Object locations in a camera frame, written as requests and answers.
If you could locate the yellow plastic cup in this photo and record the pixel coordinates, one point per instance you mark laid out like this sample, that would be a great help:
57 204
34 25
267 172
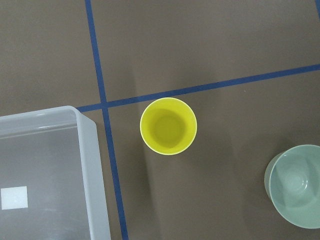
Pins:
168 126

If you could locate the green plastic bowl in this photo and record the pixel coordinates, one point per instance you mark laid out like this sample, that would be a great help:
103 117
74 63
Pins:
292 183

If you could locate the translucent plastic storage box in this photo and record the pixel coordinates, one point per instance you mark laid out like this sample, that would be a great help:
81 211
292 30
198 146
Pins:
51 180

